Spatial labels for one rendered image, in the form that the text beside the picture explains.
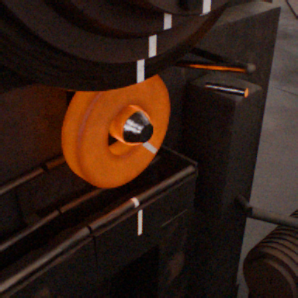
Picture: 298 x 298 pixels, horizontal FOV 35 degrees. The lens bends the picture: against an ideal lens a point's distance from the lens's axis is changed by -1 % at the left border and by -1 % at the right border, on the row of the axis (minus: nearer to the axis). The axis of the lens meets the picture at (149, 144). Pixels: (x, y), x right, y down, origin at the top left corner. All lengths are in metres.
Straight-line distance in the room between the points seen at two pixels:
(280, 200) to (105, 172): 1.36
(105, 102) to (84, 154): 0.06
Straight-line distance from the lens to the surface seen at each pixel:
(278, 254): 0.84
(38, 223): 0.61
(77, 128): 0.52
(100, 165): 0.56
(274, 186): 1.95
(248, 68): 0.53
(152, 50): 0.50
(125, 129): 0.54
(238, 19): 0.84
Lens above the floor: 1.09
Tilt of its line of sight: 31 degrees down
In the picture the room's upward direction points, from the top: 2 degrees clockwise
